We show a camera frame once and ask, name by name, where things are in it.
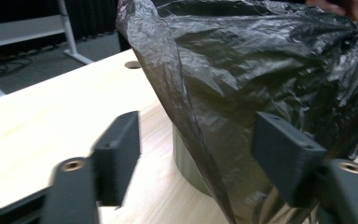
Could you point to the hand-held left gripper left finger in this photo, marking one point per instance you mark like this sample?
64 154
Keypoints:
115 161

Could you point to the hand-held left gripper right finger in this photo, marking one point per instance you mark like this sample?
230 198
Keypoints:
286 158

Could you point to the green plastic trash bin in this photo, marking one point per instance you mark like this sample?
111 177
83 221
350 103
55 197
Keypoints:
185 161

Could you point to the black plastic trash bag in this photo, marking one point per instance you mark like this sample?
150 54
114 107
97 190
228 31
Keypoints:
261 68

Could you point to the white metal stand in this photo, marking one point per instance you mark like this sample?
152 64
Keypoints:
21 29

